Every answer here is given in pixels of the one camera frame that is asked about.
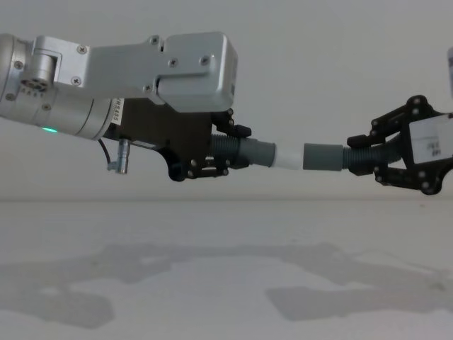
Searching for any white connector tube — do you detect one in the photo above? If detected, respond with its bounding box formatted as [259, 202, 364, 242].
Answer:
[273, 144, 306, 171]

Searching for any white table cloth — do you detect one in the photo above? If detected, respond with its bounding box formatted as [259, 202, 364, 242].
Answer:
[0, 196, 453, 340]

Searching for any grey corrugated hose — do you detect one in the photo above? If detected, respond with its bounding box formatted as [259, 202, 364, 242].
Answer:
[209, 133, 277, 169]
[302, 140, 405, 176]

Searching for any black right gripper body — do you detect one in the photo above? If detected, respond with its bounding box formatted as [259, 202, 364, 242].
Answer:
[398, 112, 453, 186]

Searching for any thin cable with silver plug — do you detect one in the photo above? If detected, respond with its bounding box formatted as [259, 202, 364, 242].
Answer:
[96, 137, 132, 175]

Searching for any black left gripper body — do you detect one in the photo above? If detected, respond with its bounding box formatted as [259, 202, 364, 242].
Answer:
[104, 96, 214, 167]

